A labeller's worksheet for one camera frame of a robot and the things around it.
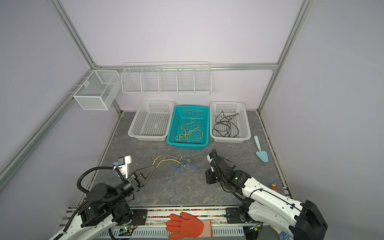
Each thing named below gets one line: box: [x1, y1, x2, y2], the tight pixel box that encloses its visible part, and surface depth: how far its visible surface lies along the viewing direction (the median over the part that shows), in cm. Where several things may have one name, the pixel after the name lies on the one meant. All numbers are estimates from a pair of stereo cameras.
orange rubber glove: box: [166, 212, 213, 240], surface depth 72 cm
